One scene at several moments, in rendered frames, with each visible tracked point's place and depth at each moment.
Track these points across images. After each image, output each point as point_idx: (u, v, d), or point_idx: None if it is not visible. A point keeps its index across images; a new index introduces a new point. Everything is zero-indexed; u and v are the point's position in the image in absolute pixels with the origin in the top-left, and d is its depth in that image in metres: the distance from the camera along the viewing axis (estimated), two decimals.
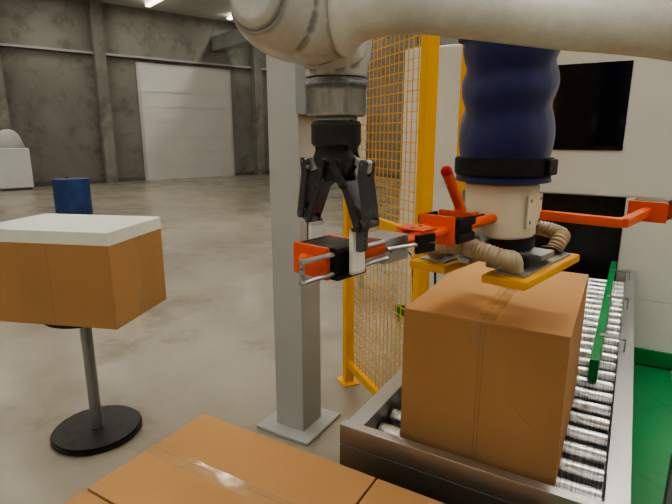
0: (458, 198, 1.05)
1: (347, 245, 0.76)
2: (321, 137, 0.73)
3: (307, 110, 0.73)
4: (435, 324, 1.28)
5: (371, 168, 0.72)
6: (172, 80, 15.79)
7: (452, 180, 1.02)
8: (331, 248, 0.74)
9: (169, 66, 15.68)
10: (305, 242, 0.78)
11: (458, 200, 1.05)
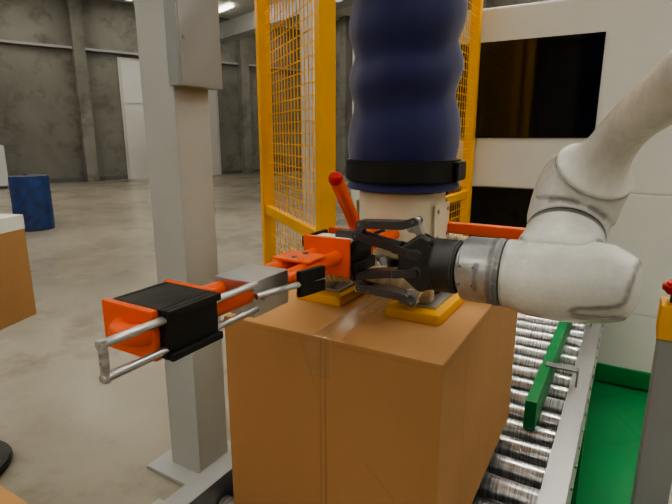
0: (352, 213, 0.81)
1: (188, 303, 0.48)
2: None
3: None
4: (263, 340, 0.85)
5: (410, 218, 0.72)
6: None
7: (343, 191, 0.78)
8: (160, 311, 0.46)
9: None
10: (120, 300, 0.49)
11: (352, 215, 0.81)
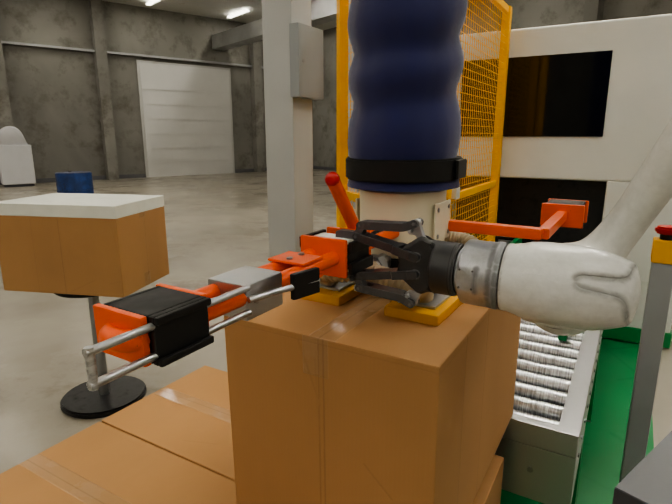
0: (350, 213, 0.81)
1: (177, 309, 0.48)
2: None
3: None
4: (262, 340, 0.85)
5: (411, 220, 0.72)
6: (172, 78, 15.94)
7: (340, 191, 0.77)
8: (149, 317, 0.47)
9: (169, 64, 15.82)
10: (111, 306, 0.50)
11: (350, 215, 0.81)
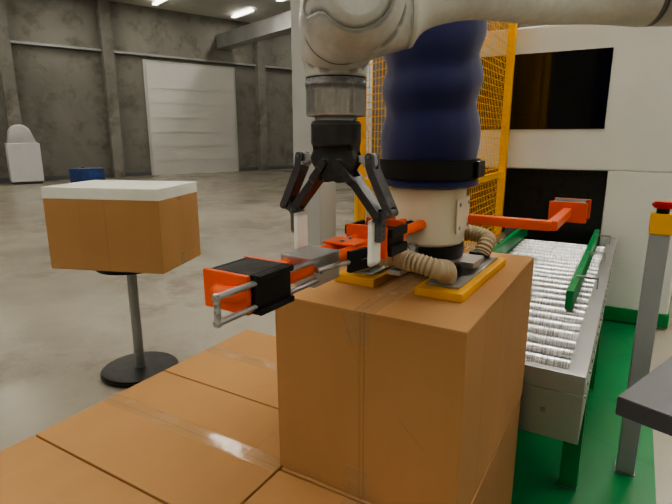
0: None
1: (271, 271, 0.62)
2: (325, 137, 0.72)
3: (309, 110, 0.73)
4: (309, 315, 0.99)
5: (377, 160, 0.73)
6: (178, 77, 16.13)
7: None
8: (252, 276, 0.60)
9: (175, 63, 16.01)
10: (218, 269, 0.63)
11: None
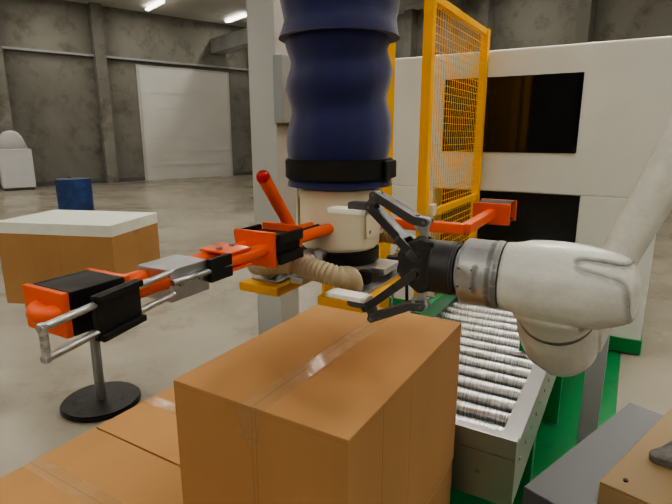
0: (281, 209, 0.88)
1: (115, 289, 0.53)
2: None
3: None
4: (205, 404, 0.96)
5: (422, 217, 0.70)
6: (171, 82, 16.10)
7: (271, 188, 0.84)
8: (90, 297, 0.51)
9: (168, 68, 15.98)
10: (38, 285, 0.55)
11: (282, 210, 0.88)
